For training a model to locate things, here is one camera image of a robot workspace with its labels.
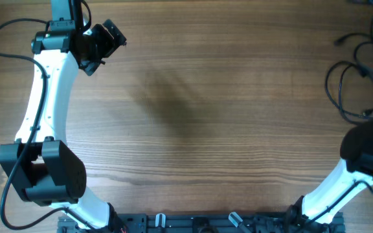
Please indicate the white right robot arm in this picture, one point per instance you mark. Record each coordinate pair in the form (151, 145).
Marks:
(353, 173)

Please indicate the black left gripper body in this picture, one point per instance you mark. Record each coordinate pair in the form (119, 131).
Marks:
(101, 45)

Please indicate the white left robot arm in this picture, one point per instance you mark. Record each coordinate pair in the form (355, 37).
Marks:
(39, 164)

